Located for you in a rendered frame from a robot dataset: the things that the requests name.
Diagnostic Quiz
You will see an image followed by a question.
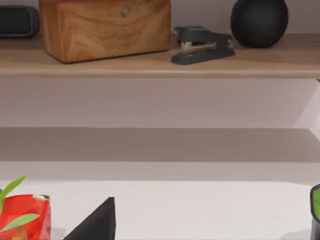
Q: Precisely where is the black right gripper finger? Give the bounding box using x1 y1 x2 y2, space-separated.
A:
62 196 117 240

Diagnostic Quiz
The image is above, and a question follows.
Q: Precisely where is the wooden box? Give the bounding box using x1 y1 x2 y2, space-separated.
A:
38 0 173 64

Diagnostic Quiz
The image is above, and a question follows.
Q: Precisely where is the wooden shelf board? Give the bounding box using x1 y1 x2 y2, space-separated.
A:
0 32 320 79

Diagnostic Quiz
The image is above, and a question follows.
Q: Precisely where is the dark grey oblong speaker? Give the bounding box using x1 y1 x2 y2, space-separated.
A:
0 5 41 39

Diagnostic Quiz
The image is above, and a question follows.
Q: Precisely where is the black round speaker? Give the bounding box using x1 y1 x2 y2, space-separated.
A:
230 0 289 49

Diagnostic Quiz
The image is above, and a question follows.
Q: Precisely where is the black stapler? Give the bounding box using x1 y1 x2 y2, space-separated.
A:
170 25 236 66

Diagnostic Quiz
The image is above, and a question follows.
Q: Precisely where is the black pot with green plant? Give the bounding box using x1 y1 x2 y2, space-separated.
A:
309 184 320 240

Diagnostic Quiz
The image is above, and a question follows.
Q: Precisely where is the red plant pot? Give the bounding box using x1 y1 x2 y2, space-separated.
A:
0 175 52 240

